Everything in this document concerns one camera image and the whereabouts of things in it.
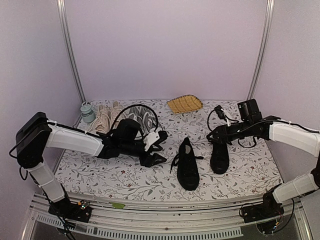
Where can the beige sneaker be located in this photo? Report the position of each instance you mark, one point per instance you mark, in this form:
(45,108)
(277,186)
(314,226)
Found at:
(102,123)
(115,115)

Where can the pale green small jar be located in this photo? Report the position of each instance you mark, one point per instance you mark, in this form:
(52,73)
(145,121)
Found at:
(87,112)

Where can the grey sneaker left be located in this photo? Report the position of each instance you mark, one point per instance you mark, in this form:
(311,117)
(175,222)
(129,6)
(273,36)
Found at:
(136,112)

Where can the grey sneaker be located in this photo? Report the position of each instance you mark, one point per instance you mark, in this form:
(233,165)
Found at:
(136,112)
(150,119)

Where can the floral tablecloth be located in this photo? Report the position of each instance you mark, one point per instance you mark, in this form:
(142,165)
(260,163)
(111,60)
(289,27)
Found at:
(252,169)

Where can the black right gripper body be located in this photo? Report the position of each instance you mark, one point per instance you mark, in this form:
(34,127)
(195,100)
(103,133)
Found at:
(246,131)

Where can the grey sneaker right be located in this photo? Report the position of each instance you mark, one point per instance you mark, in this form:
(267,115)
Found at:
(150,119)

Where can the aluminium frame post right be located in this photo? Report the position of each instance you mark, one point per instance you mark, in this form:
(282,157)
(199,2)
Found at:
(267,25)

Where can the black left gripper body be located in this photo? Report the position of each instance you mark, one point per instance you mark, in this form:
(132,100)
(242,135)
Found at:
(127,148)

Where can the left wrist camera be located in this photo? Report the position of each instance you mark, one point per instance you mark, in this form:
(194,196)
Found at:
(153,138)

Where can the aluminium frame post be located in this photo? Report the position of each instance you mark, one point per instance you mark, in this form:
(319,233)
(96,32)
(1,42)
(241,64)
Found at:
(267,25)
(69,48)

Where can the aluminium frame post left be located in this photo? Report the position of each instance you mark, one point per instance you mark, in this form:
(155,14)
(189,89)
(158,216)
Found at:
(69,48)

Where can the beige sneaker left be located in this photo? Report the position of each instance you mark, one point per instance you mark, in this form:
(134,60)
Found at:
(102,123)

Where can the green tape piece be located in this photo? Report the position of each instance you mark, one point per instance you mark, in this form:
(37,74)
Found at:
(117,205)

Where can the aluminium front rail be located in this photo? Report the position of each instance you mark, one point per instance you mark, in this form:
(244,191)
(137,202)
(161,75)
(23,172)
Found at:
(185,220)

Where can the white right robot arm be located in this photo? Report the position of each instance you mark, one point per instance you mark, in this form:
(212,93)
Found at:
(270,128)

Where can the black front canvas sneaker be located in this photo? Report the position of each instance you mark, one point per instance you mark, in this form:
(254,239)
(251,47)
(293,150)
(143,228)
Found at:
(187,168)

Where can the beige sneaker right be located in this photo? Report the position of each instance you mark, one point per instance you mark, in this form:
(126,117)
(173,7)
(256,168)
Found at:
(115,115)

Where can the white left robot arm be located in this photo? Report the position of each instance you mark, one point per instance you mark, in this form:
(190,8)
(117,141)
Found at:
(40,133)

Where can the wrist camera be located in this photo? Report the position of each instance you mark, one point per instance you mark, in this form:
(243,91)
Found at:
(153,138)
(223,115)

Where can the black canvas sneaker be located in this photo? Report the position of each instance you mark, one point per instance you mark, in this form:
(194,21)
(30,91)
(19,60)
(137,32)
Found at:
(219,160)
(187,168)

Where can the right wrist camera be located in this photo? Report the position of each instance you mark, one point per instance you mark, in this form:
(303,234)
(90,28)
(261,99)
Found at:
(223,115)

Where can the woven bamboo tray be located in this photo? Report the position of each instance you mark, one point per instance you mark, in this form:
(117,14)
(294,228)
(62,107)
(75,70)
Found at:
(185,104)

